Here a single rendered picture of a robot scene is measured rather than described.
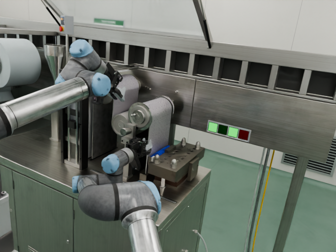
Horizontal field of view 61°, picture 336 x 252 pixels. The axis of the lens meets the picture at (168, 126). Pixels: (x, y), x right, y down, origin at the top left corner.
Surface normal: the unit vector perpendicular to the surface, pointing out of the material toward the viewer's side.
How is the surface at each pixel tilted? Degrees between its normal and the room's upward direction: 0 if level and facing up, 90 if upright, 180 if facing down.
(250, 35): 90
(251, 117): 90
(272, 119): 90
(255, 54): 90
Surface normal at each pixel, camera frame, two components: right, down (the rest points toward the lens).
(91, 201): -0.45, -0.24
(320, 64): -0.47, 0.23
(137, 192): 0.22, -0.73
